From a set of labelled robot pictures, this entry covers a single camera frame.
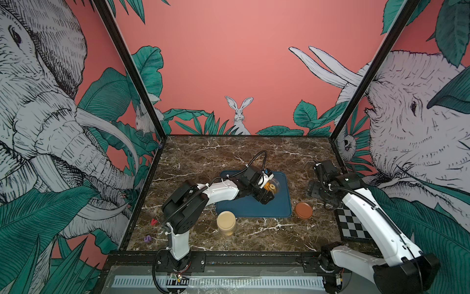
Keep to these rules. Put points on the white slotted cable duct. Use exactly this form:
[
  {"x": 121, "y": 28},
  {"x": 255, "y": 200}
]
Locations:
[{"x": 226, "y": 282}]

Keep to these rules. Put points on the black front mounting rail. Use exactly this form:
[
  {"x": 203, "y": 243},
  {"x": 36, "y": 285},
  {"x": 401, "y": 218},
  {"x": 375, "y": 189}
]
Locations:
[{"x": 200, "y": 261}]

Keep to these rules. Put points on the orange-brown jar lid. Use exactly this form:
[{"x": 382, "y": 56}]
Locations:
[{"x": 303, "y": 210}]

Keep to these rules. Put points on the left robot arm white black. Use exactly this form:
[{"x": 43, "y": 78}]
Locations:
[{"x": 185, "y": 205}]

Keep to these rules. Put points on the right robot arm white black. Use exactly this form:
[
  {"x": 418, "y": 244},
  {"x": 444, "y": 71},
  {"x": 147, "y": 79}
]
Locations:
[{"x": 403, "y": 267}]

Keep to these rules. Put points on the teal rectangular tray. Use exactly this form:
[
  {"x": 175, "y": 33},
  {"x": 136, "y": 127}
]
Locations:
[{"x": 248, "y": 207}]

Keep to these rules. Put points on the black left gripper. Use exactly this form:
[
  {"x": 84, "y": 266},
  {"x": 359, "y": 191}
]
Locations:
[{"x": 266, "y": 198}]

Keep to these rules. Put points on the clear jar of cookies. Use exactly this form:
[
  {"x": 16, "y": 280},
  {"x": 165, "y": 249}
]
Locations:
[{"x": 273, "y": 185}]

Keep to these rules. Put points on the jar with beige lid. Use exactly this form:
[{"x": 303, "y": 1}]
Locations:
[{"x": 226, "y": 222}]

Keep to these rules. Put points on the black white checkerboard plate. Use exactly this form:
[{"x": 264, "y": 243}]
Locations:
[{"x": 350, "y": 227}]

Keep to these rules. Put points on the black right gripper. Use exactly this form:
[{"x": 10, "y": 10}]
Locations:
[{"x": 318, "y": 182}]

